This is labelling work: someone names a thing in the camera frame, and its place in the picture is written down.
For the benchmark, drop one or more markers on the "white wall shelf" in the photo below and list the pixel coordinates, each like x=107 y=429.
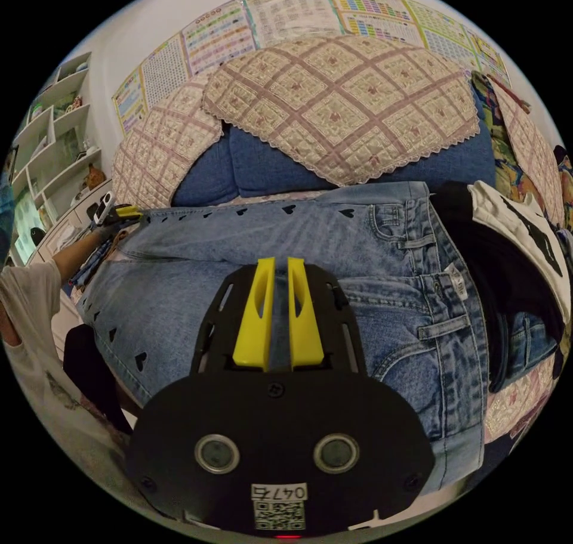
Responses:
x=49 y=141

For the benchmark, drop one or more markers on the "white low cupboard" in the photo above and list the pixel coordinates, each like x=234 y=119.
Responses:
x=58 y=235

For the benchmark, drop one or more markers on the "person's body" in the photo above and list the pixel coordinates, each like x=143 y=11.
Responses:
x=40 y=356

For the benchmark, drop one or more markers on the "large blue cushion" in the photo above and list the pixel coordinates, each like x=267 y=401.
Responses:
x=277 y=168

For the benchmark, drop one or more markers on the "person's left hand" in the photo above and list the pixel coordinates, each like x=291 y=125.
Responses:
x=106 y=232

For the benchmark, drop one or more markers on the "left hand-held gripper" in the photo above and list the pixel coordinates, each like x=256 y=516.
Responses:
x=93 y=213

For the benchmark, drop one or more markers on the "colourful floral cloth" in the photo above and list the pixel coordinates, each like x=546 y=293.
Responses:
x=501 y=159

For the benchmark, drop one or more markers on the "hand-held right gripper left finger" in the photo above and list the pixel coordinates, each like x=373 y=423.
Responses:
x=250 y=329

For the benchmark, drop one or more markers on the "blue jeans with heart cutouts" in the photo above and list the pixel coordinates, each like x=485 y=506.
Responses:
x=394 y=293

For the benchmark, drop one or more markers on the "pile of clothes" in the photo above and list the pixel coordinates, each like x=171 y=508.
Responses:
x=497 y=262

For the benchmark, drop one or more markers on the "person's left forearm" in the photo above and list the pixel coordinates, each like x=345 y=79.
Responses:
x=74 y=260

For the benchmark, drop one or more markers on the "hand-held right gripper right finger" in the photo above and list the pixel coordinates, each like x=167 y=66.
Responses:
x=309 y=333

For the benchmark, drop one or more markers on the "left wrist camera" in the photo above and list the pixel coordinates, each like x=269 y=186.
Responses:
x=104 y=205

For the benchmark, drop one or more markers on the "small blue cushion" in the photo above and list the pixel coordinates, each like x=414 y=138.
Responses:
x=206 y=172

